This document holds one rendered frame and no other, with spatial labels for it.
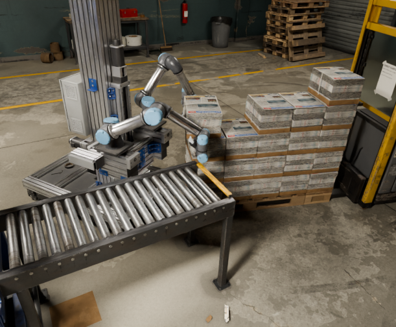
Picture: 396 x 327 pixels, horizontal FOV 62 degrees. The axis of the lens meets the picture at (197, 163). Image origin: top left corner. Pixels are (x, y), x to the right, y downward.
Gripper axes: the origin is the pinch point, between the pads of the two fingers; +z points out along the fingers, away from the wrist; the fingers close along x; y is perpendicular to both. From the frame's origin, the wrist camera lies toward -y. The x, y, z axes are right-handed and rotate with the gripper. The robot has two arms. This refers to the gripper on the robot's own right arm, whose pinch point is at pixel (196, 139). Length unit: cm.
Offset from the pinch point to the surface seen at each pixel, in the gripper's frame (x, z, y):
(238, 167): -40, 5, -33
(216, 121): -17.3, 4.3, 13.1
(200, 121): -4.0, 4.5, 14.1
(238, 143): -38.4, 6.6, -8.7
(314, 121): -105, 9, 8
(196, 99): -4.7, 31.7, 21.8
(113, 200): 62, -66, -5
